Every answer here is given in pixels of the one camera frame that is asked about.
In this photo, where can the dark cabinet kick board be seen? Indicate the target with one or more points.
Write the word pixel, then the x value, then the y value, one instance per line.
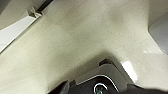
pixel 41 6

